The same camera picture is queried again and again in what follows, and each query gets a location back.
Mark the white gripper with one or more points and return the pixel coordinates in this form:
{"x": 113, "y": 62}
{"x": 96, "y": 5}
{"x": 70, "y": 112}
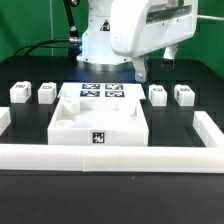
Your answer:
{"x": 138, "y": 27}

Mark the white square tabletop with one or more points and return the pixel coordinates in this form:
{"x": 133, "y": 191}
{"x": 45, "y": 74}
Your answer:
{"x": 98, "y": 122}

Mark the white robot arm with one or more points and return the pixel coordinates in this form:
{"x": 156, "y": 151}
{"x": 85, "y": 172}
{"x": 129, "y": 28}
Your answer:
{"x": 96, "y": 51}

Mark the white marker sheet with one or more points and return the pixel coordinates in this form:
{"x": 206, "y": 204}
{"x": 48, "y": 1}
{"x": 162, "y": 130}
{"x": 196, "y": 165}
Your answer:
{"x": 101, "y": 90}

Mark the white U-shaped fence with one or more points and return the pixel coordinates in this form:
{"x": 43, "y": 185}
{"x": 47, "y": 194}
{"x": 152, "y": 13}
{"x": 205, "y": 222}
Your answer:
{"x": 206, "y": 159}

